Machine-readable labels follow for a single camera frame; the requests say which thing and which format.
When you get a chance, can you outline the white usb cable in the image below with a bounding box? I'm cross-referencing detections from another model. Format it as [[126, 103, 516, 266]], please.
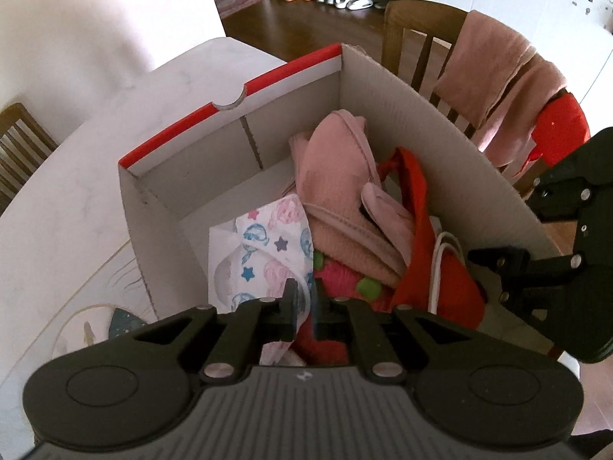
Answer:
[[427, 230, 469, 316]]

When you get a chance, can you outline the pink fuzzy strawberry hat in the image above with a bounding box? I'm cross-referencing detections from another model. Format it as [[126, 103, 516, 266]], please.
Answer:
[[314, 250, 394, 312]]

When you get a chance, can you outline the red cloth bag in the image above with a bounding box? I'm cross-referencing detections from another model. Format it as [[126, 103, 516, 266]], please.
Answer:
[[294, 146, 487, 368]]

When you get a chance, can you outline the cartoon printed face mask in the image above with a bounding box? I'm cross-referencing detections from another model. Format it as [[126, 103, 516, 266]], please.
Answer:
[[208, 193, 317, 365]]

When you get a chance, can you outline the red and white cardboard box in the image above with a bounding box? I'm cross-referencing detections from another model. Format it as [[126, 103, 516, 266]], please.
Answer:
[[117, 43, 564, 360]]

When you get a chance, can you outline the pink fringed scarf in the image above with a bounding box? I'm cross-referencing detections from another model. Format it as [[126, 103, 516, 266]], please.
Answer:
[[433, 10, 566, 168]]

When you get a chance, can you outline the wooden chair beside table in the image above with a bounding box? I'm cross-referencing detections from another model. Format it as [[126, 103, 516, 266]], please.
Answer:
[[381, 0, 552, 192]]

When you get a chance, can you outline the wooden chair behind table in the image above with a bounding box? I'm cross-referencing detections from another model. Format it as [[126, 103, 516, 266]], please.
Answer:
[[0, 103, 58, 212]]

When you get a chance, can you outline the red cloth on chair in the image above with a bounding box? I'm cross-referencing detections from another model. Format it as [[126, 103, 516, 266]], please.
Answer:
[[526, 92, 590, 168]]

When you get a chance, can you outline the pink fleece garment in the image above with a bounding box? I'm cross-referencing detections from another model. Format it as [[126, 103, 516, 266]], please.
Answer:
[[289, 109, 416, 288]]

